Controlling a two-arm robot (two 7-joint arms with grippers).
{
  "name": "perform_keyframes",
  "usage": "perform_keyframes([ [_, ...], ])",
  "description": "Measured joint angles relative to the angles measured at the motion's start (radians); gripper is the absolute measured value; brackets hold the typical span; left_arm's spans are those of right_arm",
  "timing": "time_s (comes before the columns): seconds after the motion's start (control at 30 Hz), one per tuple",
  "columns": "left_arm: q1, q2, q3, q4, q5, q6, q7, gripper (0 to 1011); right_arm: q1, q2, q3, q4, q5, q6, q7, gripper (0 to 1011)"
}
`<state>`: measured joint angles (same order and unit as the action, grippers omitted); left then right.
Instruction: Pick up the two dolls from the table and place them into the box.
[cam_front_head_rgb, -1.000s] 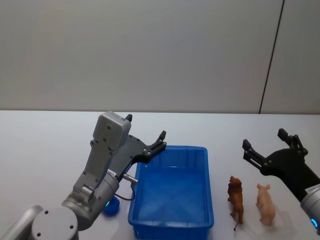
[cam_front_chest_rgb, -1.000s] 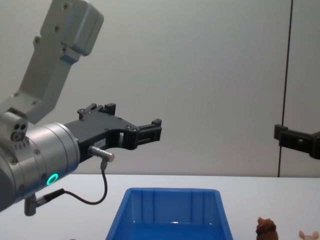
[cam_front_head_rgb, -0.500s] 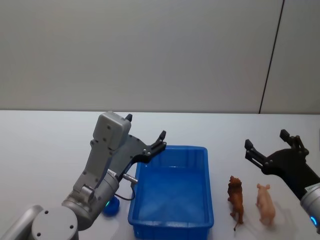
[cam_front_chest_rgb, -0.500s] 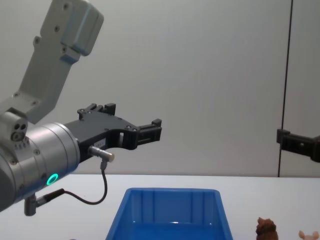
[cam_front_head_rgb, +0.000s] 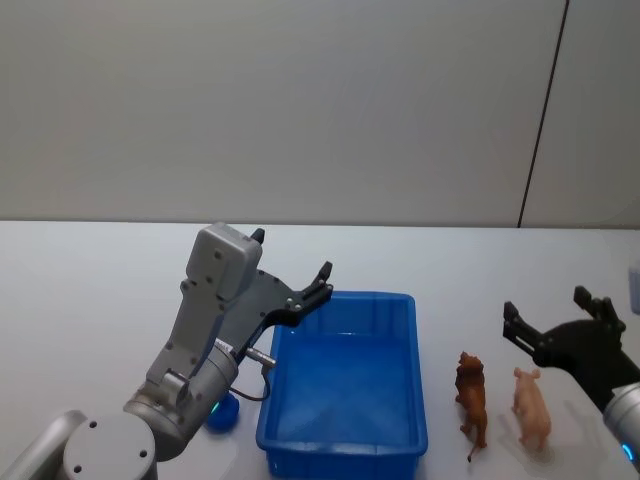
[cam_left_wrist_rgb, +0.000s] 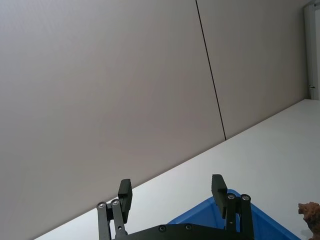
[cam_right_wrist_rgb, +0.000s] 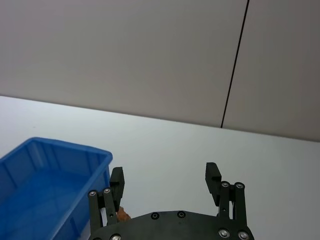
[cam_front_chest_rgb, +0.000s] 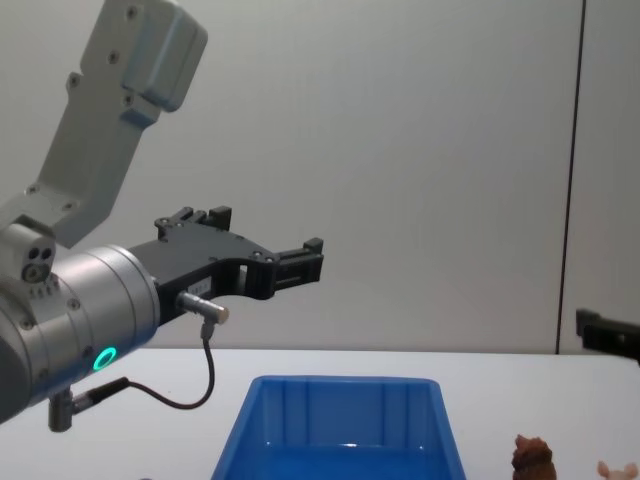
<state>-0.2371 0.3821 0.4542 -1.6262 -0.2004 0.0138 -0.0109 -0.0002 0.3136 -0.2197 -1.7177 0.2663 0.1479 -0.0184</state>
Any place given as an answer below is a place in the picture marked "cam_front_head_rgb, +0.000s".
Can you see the small blue round toy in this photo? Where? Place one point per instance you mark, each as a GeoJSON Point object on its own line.
{"type": "Point", "coordinates": [225, 417]}

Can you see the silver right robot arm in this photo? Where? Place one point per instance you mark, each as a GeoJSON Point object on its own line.
{"type": "Point", "coordinates": [625, 425]}

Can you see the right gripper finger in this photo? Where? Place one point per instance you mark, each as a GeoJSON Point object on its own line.
{"type": "Point", "coordinates": [522, 332]}
{"type": "Point", "coordinates": [602, 307]}

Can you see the pink toy pig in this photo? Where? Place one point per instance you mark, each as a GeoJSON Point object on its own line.
{"type": "Point", "coordinates": [532, 405]}

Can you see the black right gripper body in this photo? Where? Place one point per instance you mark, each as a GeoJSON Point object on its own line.
{"type": "Point", "coordinates": [585, 350]}

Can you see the brown toy lion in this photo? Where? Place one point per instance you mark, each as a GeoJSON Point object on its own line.
{"type": "Point", "coordinates": [472, 395]}

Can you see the blue plastic bin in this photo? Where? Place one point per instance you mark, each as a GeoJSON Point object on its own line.
{"type": "Point", "coordinates": [345, 380]}

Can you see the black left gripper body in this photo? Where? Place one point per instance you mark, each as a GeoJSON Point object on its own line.
{"type": "Point", "coordinates": [260, 305]}

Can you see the pale plastic container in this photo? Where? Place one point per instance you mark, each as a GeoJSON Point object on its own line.
{"type": "Point", "coordinates": [635, 285]}

